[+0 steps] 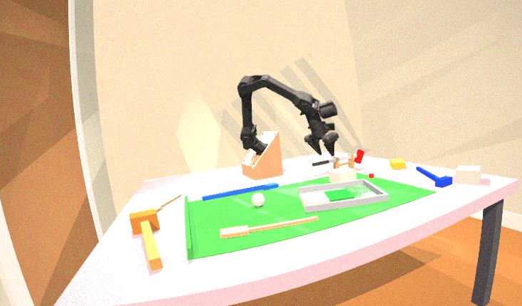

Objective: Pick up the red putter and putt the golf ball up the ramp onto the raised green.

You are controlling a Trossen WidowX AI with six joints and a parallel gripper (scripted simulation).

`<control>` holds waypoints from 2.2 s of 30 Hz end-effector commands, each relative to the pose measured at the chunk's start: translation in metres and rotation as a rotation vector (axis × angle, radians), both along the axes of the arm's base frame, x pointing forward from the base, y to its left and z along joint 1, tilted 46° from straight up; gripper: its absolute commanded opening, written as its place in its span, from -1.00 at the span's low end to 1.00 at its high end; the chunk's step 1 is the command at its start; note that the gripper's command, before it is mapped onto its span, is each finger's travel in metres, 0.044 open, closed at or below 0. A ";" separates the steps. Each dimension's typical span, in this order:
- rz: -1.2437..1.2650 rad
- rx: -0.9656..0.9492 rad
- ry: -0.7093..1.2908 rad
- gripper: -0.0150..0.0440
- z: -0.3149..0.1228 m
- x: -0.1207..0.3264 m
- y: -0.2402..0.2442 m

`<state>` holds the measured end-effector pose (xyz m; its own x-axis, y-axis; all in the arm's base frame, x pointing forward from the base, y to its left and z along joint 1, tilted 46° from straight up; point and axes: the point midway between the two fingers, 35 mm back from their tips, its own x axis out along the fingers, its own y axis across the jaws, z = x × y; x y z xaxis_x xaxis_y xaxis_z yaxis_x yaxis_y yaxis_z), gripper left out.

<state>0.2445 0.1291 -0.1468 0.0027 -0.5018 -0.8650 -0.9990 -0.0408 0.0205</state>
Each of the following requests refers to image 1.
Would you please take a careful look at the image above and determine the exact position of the blue bar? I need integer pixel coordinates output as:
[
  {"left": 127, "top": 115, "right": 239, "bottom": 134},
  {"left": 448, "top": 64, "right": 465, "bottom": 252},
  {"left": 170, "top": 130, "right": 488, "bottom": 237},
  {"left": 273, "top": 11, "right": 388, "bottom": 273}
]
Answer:
[{"left": 201, "top": 183, "right": 279, "bottom": 201}]

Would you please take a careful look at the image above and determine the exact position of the yellow block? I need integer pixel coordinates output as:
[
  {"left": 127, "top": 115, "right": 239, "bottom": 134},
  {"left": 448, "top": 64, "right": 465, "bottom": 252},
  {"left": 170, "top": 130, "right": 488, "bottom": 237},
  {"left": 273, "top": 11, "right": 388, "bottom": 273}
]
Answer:
[{"left": 390, "top": 158, "right": 405, "bottom": 170}]

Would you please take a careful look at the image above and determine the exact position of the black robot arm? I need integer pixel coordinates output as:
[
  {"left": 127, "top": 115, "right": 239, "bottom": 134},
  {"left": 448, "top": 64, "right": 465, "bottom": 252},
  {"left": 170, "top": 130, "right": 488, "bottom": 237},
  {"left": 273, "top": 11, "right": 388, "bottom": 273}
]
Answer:
[{"left": 238, "top": 74, "right": 338, "bottom": 155}]

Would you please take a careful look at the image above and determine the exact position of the white golf ball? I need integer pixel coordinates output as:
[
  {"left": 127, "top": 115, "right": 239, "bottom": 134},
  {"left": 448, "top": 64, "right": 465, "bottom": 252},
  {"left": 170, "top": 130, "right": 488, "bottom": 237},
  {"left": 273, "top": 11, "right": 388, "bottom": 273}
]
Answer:
[{"left": 251, "top": 194, "right": 265, "bottom": 206}]

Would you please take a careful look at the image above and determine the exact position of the green flat mat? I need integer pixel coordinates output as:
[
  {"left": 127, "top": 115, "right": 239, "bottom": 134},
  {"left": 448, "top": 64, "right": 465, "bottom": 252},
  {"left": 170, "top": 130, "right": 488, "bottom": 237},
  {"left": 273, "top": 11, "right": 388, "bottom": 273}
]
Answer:
[{"left": 186, "top": 173, "right": 436, "bottom": 260}]

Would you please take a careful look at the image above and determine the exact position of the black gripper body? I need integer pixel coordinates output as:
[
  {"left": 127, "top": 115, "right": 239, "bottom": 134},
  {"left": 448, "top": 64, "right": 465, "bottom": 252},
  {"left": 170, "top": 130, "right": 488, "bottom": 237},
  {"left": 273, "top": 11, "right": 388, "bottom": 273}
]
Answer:
[{"left": 304, "top": 120, "right": 339, "bottom": 143}]

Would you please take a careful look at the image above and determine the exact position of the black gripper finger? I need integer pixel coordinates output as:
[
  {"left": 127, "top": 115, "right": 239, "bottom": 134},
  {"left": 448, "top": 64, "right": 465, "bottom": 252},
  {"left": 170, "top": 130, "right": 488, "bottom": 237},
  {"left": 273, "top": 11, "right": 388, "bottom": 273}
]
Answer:
[
  {"left": 307, "top": 139, "right": 321, "bottom": 156},
  {"left": 324, "top": 140, "right": 337, "bottom": 157}
]

